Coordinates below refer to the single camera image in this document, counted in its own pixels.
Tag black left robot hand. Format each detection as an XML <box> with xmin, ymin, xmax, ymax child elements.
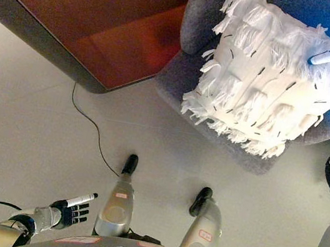
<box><xmin>47</xmin><ymin>186</ymin><xmax>99</xmax><ymax>236</ymax></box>

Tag white fringed pillow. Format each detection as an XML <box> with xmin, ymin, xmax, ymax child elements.
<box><xmin>174</xmin><ymin>0</ymin><xmax>330</xmax><ymax>171</ymax></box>

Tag grey fabric sofa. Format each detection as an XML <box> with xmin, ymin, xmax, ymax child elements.
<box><xmin>141</xmin><ymin>0</ymin><xmax>330</xmax><ymax>187</ymax></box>

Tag silver left robot leg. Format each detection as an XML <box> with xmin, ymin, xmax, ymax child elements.
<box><xmin>92</xmin><ymin>168</ymin><xmax>140</xmax><ymax>242</ymax></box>

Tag silver robot leg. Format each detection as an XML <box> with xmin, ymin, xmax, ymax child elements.
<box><xmin>92</xmin><ymin>168</ymin><xmax>140</xmax><ymax>242</ymax></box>
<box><xmin>177</xmin><ymin>196</ymin><xmax>229</xmax><ymax>247</ymax></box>

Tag black left robot foot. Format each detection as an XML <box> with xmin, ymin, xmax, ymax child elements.
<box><xmin>120</xmin><ymin>152</ymin><xmax>141</xmax><ymax>178</ymax></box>

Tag black robot foot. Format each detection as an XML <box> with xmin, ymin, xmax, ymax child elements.
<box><xmin>120</xmin><ymin>152</ymin><xmax>141</xmax><ymax>178</ymax></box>
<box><xmin>188</xmin><ymin>184</ymin><xmax>215</xmax><ymax>219</ymax></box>

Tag black right robot foot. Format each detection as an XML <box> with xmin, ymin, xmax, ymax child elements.
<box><xmin>188</xmin><ymin>184</ymin><xmax>215</xmax><ymax>219</ymax></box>

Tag silver right robot leg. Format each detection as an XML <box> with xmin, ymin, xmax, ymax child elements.
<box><xmin>177</xmin><ymin>196</ymin><xmax>229</xmax><ymax>247</ymax></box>

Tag brown wooden table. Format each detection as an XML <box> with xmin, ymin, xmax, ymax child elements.
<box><xmin>0</xmin><ymin>0</ymin><xmax>203</xmax><ymax>109</ymax></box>

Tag thin black floor cable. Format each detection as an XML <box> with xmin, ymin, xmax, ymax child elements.
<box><xmin>59</xmin><ymin>81</ymin><xmax>135</xmax><ymax>178</ymax></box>

